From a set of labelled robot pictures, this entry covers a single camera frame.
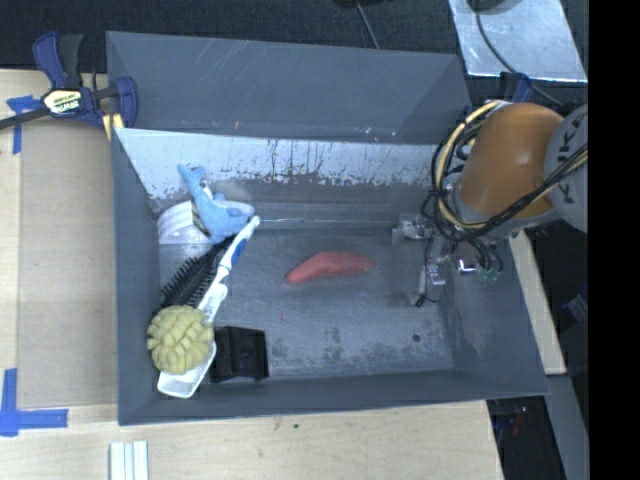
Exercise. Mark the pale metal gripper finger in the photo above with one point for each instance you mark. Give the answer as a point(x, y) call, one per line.
point(411, 228)
point(434, 280)

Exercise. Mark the white plastic scoop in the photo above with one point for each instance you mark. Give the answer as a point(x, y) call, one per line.
point(180, 384)

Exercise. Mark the black hairbrush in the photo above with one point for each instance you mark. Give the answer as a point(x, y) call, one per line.
point(187, 280)

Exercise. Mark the white ribbed round object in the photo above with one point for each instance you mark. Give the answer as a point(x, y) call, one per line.
point(175, 225)

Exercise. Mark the grey metal bin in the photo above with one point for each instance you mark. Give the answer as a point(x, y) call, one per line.
point(325, 318)

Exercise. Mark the blue and white toothbrush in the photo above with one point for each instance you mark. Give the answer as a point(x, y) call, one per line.
point(227, 260)

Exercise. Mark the red-orange toy sweet potato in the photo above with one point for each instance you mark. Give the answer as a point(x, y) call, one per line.
point(327, 266)

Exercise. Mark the yellow knobbly ball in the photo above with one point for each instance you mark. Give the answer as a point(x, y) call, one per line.
point(180, 338)

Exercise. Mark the black box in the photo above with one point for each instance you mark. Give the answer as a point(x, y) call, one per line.
point(242, 355)

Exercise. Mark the blue toy shark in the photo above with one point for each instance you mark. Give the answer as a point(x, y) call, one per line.
point(215, 215)

